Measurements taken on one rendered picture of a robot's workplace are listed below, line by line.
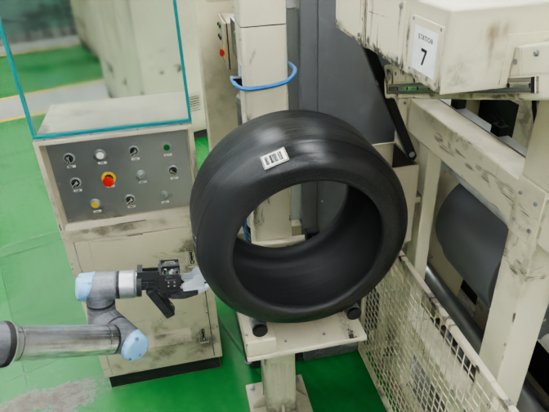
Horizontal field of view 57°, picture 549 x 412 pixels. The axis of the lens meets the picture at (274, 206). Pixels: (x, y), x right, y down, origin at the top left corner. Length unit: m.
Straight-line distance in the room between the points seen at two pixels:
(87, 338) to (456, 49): 1.00
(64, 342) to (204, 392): 1.35
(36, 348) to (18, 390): 1.60
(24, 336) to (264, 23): 0.97
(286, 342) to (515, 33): 1.04
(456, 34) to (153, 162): 1.32
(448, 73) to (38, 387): 2.37
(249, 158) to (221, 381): 1.56
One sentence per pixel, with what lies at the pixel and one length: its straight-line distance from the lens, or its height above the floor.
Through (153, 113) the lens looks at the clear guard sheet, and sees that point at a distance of 1.89.
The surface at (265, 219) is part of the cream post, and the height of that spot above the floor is 1.03.
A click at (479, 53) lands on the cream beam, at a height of 1.71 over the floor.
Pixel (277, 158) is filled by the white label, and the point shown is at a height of 1.44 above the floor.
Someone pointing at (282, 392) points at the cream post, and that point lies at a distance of 2.30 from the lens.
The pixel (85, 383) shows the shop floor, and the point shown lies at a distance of 2.74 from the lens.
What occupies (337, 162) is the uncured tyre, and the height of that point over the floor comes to 1.42.
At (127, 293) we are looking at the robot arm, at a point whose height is 1.07.
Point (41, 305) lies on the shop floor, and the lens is 3.28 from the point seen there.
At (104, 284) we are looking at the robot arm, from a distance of 1.42.
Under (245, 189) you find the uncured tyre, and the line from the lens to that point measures 1.18.
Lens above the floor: 1.95
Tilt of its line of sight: 31 degrees down
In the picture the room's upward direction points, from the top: 3 degrees counter-clockwise
